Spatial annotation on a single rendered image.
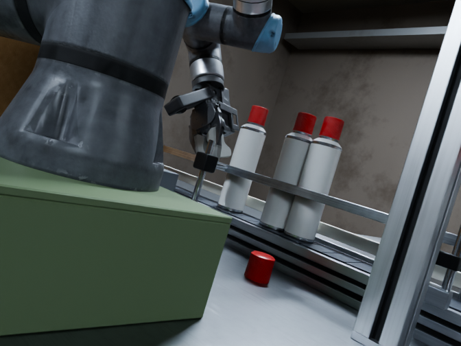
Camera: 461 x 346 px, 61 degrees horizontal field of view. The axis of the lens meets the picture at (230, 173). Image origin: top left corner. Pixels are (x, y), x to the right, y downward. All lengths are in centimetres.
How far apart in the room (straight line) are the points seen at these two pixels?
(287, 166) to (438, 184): 30
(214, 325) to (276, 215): 34
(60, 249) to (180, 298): 11
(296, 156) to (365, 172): 307
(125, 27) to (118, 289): 20
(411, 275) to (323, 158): 28
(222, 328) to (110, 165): 16
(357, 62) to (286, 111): 88
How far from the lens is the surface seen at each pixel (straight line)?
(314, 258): 59
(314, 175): 64
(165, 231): 30
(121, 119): 33
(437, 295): 50
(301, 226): 64
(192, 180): 89
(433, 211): 42
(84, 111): 33
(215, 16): 83
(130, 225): 28
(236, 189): 74
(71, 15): 36
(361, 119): 389
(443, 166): 43
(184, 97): 80
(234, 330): 36
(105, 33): 34
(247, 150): 74
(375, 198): 365
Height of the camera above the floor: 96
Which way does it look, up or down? 1 degrees down
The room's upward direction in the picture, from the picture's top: 17 degrees clockwise
